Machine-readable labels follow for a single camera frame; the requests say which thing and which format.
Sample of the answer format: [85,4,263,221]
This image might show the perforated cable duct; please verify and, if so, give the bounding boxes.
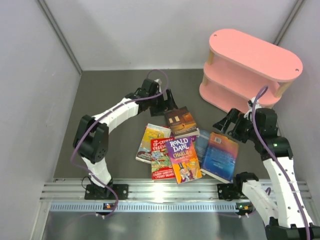
[50,202,254,213]

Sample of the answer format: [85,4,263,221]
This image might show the blue orange paperback book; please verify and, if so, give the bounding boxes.
[200,132,239,184]

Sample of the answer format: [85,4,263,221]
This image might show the red 13-storey treehouse book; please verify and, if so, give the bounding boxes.
[150,137,175,181]

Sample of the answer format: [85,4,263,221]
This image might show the pink three-tier shelf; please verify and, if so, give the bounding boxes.
[199,28,303,113]

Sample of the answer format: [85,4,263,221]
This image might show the yellow illustrated paperback book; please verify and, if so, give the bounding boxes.
[135,123,172,164]

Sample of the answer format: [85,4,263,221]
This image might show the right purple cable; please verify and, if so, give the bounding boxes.
[217,85,313,240]

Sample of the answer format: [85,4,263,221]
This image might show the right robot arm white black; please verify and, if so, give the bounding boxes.
[213,108,320,240]

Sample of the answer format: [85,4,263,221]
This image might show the aluminium mounting rail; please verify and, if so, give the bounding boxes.
[39,177,313,203]

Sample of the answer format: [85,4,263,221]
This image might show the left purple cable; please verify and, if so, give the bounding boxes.
[70,69,170,218]

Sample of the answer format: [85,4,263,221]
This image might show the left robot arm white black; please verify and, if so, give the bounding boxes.
[71,78,177,200]

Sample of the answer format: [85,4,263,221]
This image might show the purple cable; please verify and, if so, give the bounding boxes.
[217,85,313,240]
[70,69,170,218]

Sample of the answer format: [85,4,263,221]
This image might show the dark brown paperback book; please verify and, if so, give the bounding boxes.
[164,106,200,139]

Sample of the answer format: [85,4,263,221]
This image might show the Roald Dahl Charlie book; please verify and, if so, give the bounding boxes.
[165,136,202,184]

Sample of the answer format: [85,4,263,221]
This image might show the purple 117-storey treehouse book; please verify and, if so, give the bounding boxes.
[170,132,197,146]

